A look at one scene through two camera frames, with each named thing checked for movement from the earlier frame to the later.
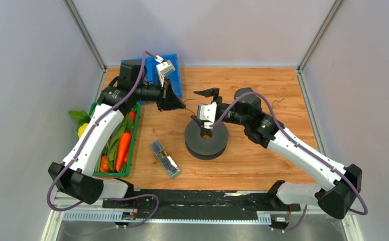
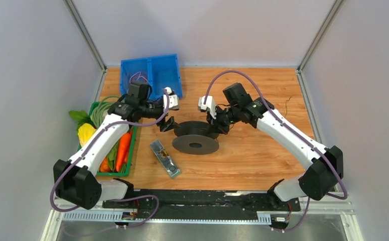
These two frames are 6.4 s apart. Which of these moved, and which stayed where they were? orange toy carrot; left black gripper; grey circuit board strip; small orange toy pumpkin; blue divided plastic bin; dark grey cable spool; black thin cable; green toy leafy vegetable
Moved: left black gripper; black thin cable; dark grey cable spool
Stayed: grey circuit board strip; small orange toy pumpkin; orange toy carrot; green toy leafy vegetable; blue divided plastic bin
